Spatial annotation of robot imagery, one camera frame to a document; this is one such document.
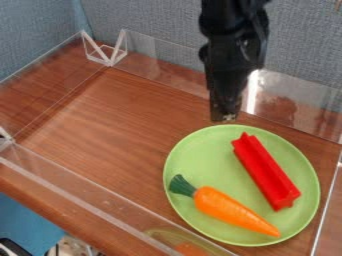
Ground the clear acrylic left wall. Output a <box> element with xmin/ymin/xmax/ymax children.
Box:
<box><xmin>0</xmin><ymin>32</ymin><xmax>102</xmax><ymax>137</ymax></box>

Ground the clear acrylic wall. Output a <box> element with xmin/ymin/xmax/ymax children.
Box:
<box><xmin>0</xmin><ymin>32</ymin><xmax>102</xmax><ymax>137</ymax></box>
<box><xmin>0</xmin><ymin>141</ymin><xmax>238</xmax><ymax>256</ymax></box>
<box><xmin>126</xmin><ymin>31</ymin><xmax>342</xmax><ymax>144</ymax></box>

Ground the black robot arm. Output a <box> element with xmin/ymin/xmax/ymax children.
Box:
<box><xmin>200</xmin><ymin>0</ymin><xmax>272</xmax><ymax>122</ymax></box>

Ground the red plastic block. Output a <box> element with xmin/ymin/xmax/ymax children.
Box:
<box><xmin>232</xmin><ymin>132</ymin><xmax>302</xmax><ymax>211</ymax></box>

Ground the green round plate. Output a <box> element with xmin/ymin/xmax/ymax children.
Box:
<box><xmin>163</xmin><ymin>125</ymin><xmax>321</xmax><ymax>247</ymax></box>

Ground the orange toy carrot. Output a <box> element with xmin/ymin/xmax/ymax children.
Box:
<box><xmin>169</xmin><ymin>174</ymin><xmax>281</xmax><ymax>237</ymax></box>

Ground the clear acrylic front wall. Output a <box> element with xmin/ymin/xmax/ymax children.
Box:
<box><xmin>0</xmin><ymin>141</ymin><xmax>238</xmax><ymax>256</ymax></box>

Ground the clear acrylic corner bracket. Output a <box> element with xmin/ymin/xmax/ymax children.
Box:
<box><xmin>82</xmin><ymin>29</ymin><xmax>129</xmax><ymax>67</ymax></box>

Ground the clear acrylic back wall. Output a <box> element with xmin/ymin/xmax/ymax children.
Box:
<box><xmin>126</xmin><ymin>31</ymin><xmax>342</xmax><ymax>144</ymax></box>

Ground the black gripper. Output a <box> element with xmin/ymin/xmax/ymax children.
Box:
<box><xmin>200</xmin><ymin>19</ymin><xmax>269</xmax><ymax>122</ymax></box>

